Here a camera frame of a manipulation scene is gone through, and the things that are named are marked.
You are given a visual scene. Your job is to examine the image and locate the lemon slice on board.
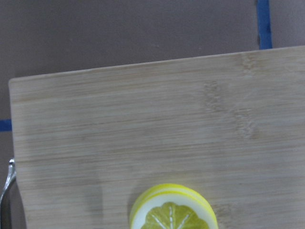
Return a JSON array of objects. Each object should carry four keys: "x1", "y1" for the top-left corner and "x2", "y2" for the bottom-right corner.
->
[{"x1": 129, "y1": 183, "x2": 219, "y2": 229}]

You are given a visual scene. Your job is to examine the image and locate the bamboo cutting board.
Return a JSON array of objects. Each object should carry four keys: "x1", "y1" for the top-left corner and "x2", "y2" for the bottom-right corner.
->
[{"x1": 9, "y1": 46, "x2": 305, "y2": 229}]

